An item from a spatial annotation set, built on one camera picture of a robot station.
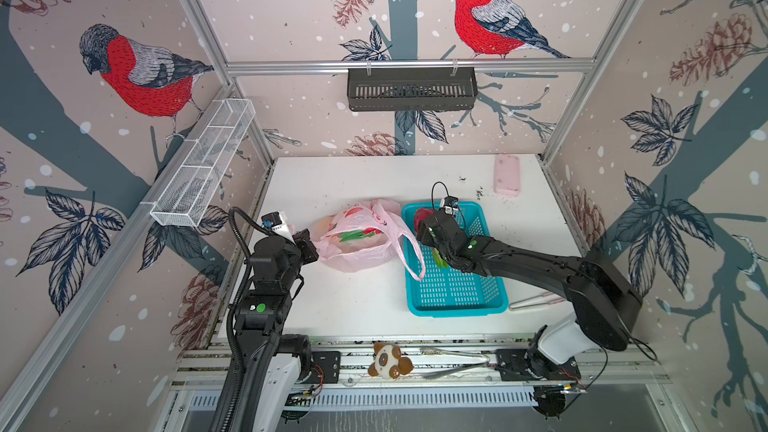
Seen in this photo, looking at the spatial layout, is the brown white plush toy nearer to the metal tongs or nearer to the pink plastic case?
the metal tongs

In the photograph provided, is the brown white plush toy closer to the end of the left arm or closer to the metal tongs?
the metal tongs

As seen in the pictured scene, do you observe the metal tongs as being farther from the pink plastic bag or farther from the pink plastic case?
the pink plastic case

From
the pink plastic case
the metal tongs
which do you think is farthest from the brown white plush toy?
the pink plastic case

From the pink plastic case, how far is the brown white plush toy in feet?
2.21

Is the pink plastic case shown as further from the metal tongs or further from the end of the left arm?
the end of the left arm

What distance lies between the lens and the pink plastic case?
1116 millimetres

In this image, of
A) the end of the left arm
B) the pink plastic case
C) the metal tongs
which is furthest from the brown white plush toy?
the pink plastic case

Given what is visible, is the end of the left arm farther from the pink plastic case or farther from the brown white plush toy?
the pink plastic case

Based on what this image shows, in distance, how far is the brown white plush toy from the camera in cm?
73

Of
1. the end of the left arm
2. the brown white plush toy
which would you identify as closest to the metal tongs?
the brown white plush toy

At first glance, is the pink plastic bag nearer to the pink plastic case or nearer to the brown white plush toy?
the brown white plush toy

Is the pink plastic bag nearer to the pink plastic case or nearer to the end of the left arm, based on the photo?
the end of the left arm

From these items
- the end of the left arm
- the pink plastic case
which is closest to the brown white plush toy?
the end of the left arm

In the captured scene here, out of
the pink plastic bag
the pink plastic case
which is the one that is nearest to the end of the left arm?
the pink plastic bag
